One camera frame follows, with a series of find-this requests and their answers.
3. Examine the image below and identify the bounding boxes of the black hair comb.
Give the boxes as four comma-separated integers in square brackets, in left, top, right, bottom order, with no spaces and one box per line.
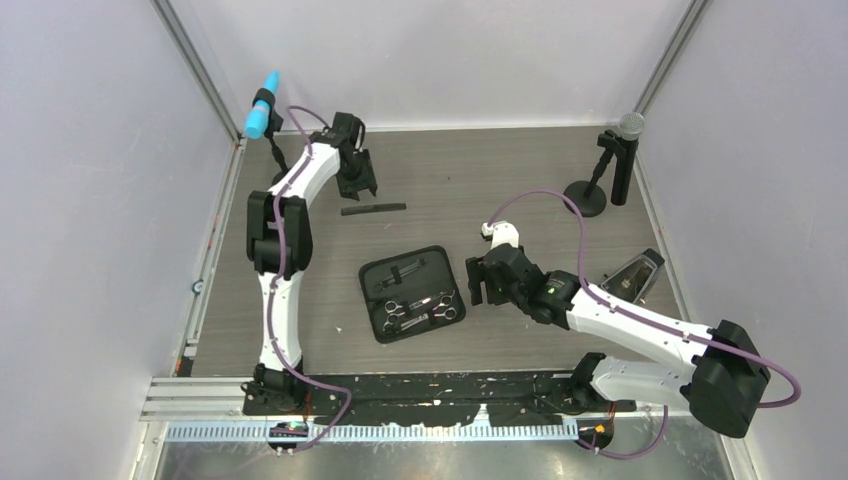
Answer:
[340,202,407,217]

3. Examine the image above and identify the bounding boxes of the silver thinning scissors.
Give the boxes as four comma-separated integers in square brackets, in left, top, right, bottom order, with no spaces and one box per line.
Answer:
[382,307,458,333]

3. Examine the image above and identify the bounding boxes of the black zip tool case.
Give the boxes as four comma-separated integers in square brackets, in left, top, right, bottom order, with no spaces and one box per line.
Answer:
[358,245,467,344]

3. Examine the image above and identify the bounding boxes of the black hair clip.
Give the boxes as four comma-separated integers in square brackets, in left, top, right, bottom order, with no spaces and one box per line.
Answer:
[374,258,427,292]

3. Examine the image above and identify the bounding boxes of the silver hair scissors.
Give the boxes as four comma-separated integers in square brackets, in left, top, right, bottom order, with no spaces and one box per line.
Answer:
[384,291,455,316]

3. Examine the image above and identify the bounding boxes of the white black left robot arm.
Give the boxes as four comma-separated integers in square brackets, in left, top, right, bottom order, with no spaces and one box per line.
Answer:
[246,112,378,414]

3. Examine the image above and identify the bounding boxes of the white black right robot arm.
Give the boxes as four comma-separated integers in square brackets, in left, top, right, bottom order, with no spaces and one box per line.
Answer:
[465,244,771,438]

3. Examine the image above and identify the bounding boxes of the black left microphone stand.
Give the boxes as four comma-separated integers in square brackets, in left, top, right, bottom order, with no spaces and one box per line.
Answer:
[264,111,290,185]

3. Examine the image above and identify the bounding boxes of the black microphone stand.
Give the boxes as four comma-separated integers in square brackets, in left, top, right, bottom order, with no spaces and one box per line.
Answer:
[563,130,624,218]
[264,111,290,185]

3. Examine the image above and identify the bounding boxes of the blue microphone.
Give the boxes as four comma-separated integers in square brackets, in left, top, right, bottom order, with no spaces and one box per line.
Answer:
[244,71,283,139]

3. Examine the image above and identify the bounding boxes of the black right microphone stand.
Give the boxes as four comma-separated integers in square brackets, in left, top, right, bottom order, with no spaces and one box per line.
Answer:
[563,130,624,218]

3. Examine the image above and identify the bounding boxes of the clear black box device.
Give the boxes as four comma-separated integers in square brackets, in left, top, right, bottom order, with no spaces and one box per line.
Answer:
[600,248,665,304]

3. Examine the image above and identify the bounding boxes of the black silver microphone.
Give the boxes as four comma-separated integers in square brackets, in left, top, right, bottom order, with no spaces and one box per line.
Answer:
[610,112,645,206]

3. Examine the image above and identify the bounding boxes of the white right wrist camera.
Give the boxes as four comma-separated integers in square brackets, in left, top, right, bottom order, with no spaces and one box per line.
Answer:
[481,221,520,250]

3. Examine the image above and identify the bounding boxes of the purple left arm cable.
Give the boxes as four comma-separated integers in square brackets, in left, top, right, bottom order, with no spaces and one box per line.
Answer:
[264,104,354,453]

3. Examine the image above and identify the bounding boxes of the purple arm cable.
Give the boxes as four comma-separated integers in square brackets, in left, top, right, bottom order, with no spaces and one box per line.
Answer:
[264,104,354,453]
[484,190,803,462]

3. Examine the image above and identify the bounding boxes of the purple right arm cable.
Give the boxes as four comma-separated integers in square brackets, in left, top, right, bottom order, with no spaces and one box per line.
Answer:
[484,190,803,462]

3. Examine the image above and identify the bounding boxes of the black mounting base plate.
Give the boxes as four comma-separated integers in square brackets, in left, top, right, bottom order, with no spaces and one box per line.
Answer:
[240,371,635,427]

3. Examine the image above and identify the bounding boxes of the aluminium frame rail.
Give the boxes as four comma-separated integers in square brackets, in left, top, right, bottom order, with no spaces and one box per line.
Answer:
[141,377,663,444]

